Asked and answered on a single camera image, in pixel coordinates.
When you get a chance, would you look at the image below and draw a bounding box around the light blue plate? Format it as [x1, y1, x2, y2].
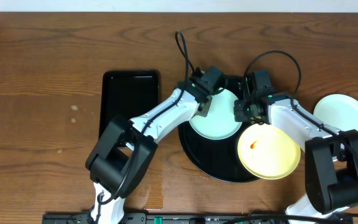
[189, 90, 242, 140]
[313, 94, 358, 131]

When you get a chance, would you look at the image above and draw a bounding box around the yellow plate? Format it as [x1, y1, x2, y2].
[237, 124, 301, 180]

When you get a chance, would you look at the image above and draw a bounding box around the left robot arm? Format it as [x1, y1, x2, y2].
[85, 82, 219, 223]

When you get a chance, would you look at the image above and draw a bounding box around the black round tray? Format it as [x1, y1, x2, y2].
[177, 74, 260, 184]

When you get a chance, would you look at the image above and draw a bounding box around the black rectangular tray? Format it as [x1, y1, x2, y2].
[99, 70, 160, 136]

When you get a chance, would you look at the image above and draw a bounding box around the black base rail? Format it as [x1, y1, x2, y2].
[41, 212, 354, 224]

